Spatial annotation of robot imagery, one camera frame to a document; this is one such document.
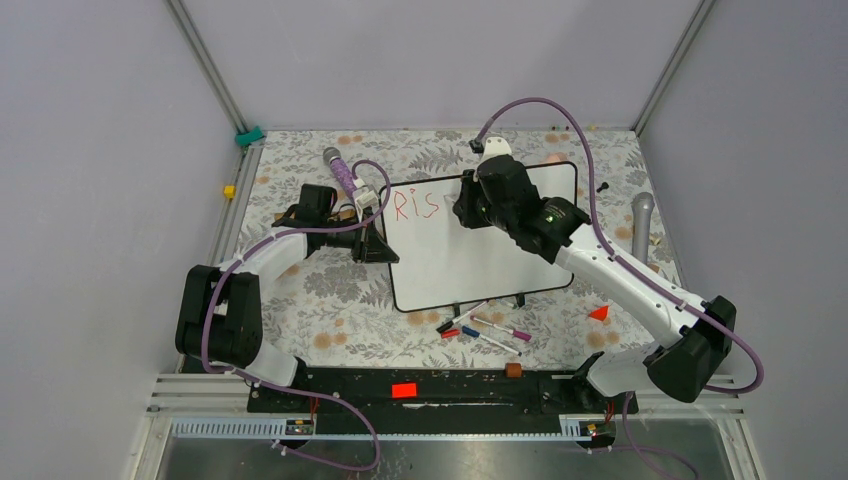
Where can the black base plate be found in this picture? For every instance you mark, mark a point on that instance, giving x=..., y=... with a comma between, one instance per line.
x=457, y=392

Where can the white cable duct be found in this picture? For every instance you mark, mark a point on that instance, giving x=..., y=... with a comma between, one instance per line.
x=414, y=425

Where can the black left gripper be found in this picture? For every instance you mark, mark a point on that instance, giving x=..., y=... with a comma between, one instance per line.
x=371, y=247

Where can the white black-framed whiteboard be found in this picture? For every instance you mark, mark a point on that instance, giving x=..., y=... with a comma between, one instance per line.
x=442, y=264

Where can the red rectangular tape marker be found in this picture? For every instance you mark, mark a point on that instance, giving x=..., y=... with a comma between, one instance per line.
x=404, y=390

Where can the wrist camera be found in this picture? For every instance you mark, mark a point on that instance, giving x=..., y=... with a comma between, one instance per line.
x=366, y=200
x=490, y=147

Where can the purple toy microphone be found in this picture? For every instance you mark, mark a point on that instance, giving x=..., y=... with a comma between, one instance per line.
x=340, y=170

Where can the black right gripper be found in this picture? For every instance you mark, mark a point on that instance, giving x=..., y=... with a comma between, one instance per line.
x=463, y=208

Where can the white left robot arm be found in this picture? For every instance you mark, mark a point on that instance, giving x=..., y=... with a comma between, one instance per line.
x=220, y=319

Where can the floral table mat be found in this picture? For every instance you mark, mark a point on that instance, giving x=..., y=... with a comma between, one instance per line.
x=331, y=311

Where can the pink whiteboard marker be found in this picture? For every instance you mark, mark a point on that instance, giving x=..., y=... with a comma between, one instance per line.
x=509, y=330

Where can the yellow cube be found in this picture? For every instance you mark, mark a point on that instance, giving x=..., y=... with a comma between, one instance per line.
x=229, y=191

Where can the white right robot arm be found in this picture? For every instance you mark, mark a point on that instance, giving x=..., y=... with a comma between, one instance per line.
x=689, y=339

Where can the small brown block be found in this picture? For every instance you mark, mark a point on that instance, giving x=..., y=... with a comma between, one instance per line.
x=513, y=370

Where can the red triangular block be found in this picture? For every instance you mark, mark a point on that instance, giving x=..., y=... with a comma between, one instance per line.
x=600, y=314

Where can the blue whiteboard marker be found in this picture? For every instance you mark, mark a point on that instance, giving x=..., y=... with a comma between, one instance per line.
x=477, y=335

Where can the black whiteboard marker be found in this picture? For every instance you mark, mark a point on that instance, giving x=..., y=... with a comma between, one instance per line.
x=459, y=317

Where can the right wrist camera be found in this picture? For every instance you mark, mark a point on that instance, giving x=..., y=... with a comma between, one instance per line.
x=490, y=147

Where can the teal corner clip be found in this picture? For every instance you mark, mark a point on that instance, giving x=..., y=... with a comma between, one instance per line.
x=247, y=138

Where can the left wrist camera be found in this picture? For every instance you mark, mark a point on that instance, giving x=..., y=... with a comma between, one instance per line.
x=366, y=200

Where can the grey toy microphone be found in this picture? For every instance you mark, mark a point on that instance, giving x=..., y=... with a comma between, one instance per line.
x=642, y=205

